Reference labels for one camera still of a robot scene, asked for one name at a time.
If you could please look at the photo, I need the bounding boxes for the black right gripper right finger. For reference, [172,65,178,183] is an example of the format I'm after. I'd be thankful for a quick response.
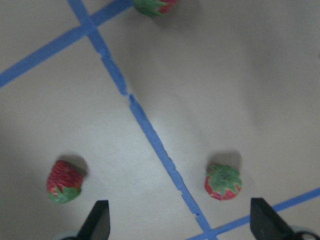
[250,197,294,240]

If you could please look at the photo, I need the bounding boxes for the red strawberry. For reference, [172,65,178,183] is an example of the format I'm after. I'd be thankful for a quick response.
[204,164,243,201]
[132,0,179,17]
[46,160,83,204]

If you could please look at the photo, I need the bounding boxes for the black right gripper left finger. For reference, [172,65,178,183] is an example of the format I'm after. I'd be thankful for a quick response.
[77,200,111,240]

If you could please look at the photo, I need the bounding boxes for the red strawberry on tape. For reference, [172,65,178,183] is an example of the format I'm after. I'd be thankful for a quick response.
[132,0,179,17]

